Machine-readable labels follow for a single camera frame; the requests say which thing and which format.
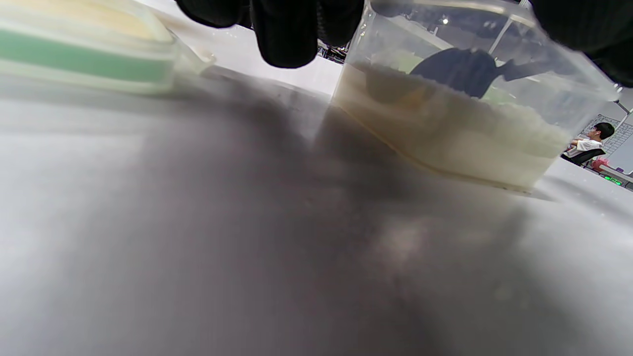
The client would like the green banded lidded container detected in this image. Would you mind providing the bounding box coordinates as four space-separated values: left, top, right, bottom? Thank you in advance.
0 0 217 95

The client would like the black office chair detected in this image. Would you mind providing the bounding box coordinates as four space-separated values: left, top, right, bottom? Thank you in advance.
561 148 607 167

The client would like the clear plastic container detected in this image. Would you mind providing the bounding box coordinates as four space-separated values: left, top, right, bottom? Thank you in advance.
330 0 620 194

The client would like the cooked white rice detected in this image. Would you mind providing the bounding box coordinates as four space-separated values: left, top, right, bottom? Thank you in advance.
331 61 573 192

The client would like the person's left hand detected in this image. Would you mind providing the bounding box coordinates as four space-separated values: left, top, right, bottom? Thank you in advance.
175 0 633 88

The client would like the black spoon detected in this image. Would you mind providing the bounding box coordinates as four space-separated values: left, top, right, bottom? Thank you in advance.
409 47 547 99

